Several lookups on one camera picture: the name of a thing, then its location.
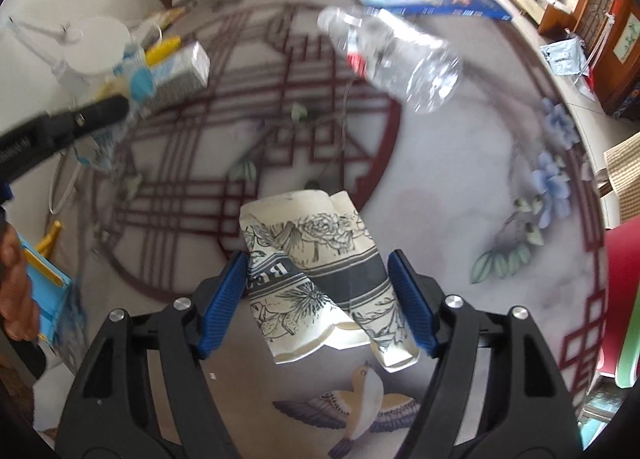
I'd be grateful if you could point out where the blue white snack wrapper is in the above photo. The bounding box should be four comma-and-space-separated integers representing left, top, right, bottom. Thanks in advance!
74, 42, 156, 171

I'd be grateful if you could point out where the crushed floral paper cup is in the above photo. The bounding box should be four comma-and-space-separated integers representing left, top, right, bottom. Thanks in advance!
239, 190, 420, 372

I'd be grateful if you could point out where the person's left hand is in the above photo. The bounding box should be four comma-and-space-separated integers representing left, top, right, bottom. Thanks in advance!
0, 224, 39, 341

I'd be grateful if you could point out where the white desk lamp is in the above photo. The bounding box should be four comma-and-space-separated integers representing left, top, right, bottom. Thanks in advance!
3, 16, 131, 95

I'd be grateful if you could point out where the blue yellow plastic holder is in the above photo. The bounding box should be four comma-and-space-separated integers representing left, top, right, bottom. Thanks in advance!
20, 221, 73, 345

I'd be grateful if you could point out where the yellow corn-shaped object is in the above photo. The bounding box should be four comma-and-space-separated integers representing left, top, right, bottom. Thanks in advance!
144, 36, 182, 67

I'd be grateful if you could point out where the blue white milk carton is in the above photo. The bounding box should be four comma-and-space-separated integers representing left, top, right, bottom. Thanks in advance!
144, 42, 210, 109

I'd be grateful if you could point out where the checkered cloth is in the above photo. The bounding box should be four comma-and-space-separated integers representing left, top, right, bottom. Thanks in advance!
604, 132, 640, 223

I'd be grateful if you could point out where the clear plastic water bottle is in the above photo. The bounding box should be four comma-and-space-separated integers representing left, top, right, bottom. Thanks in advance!
317, 6, 462, 114

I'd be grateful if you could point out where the blue plastic bag on floor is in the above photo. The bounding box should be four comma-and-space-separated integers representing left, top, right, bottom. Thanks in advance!
539, 37, 590, 77

